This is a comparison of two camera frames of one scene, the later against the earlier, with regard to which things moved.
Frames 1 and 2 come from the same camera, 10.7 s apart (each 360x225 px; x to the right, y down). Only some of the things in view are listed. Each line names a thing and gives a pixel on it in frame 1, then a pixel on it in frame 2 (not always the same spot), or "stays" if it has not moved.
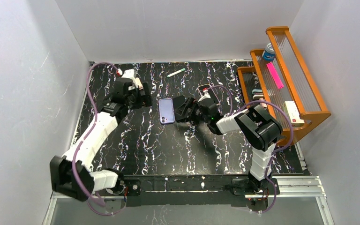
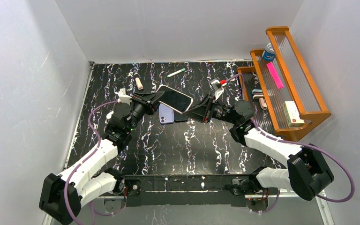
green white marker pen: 176,72 stays
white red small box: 292,113 stays
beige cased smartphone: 201,87 -> 177,101
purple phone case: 167,115 stays
